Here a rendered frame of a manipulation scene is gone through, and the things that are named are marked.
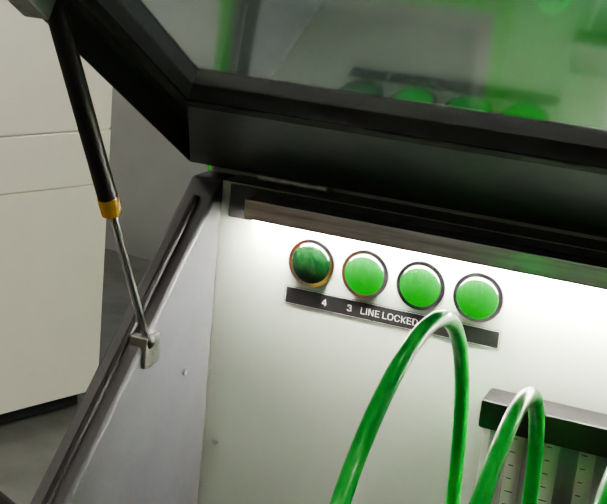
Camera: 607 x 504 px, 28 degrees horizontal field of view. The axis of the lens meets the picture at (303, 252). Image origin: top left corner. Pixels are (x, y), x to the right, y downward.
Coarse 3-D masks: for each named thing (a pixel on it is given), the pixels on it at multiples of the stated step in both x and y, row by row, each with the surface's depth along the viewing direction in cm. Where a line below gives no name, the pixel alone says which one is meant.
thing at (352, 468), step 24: (432, 312) 98; (408, 336) 93; (456, 336) 105; (408, 360) 91; (456, 360) 109; (384, 384) 88; (456, 384) 111; (384, 408) 87; (456, 408) 113; (360, 432) 85; (456, 432) 114; (360, 456) 84; (456, 456) 115; (456, 480) 116
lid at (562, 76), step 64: (128, 0) 98; (192, 0) 94; (256, 0) 91; (320, 0) 87; (384, 0) 84; (448, 0) 82; (512, 0) 79; (576, 0) 77; (128, 64) 117; (192, 64) 108; (256, 64) 103; (320, 64) 99; (384, 64) 96; (448, 64) 92; (512, 64) 89; (576, 64) 86; (192, 128) 121; (256, 128) 115; (320, 128) 110; (384, 128) 106; (448, 128) 104; (512, 128) 101; (576, 128) 97; (320, 192) 128; (384, 192) 124; (448, 192) 118; (512, 192) 112; (576, 192) 107
